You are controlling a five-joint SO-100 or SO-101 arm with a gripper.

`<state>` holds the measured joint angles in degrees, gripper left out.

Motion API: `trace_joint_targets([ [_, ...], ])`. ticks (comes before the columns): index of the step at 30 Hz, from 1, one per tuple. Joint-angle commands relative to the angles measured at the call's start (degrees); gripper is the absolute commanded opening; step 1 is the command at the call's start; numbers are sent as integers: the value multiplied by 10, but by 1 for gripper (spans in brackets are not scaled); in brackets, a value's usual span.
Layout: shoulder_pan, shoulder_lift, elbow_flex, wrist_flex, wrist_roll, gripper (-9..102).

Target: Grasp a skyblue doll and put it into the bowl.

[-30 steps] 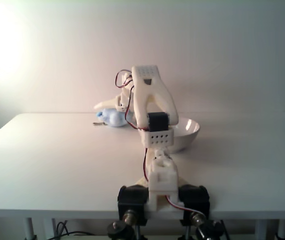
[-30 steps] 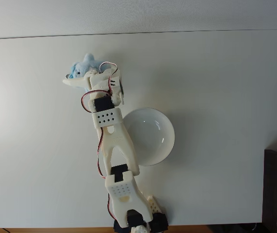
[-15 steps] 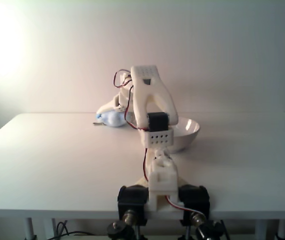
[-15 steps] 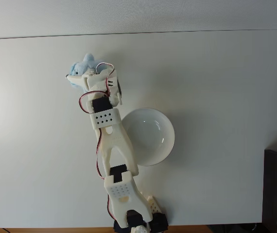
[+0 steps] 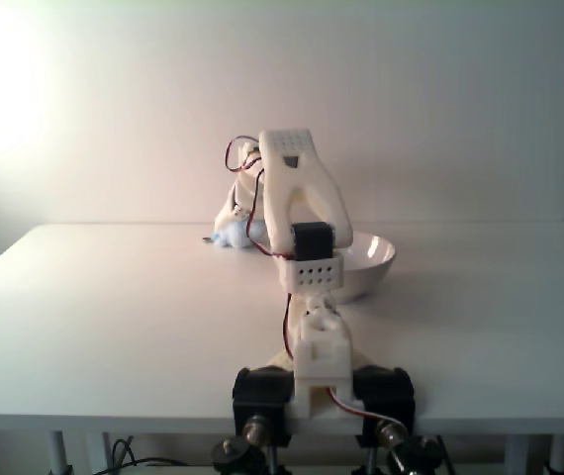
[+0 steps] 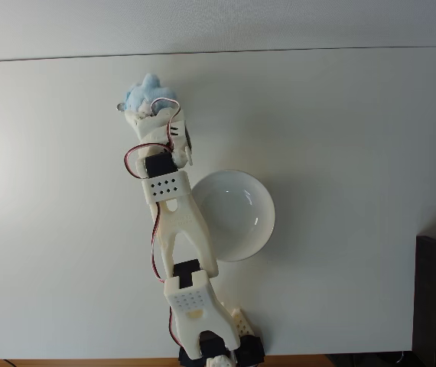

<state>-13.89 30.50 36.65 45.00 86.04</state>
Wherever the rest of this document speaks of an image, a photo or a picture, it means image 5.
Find red white base lead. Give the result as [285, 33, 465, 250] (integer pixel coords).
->
[326, 385, 408, 428]

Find sky blue plush doll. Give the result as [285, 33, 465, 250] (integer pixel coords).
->
[201, 219, 269, 250]

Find red upper arm cable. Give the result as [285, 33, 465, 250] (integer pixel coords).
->
[245, 167, 296, 261]

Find black cable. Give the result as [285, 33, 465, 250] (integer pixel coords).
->
[106, 437, 190, 475]

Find white table leg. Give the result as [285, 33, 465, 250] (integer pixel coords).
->
[503, 434, 530, 475]
[86, 432, 110, 475]
[543, 434, 564, 475]
[47, 430, 73, 475]

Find white ceramic bowl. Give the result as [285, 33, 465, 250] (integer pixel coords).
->
[333, 233, 399, 304]

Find red white gripper servo cable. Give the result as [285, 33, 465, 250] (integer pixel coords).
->
[224, 137, 263, 174]

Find red shoulder cable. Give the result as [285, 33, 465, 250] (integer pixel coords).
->
[281, 291, 297, 358]

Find black table clamp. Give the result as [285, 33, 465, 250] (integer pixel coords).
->
[353, 364, 418, 454]
[232, 365, 297, 449]

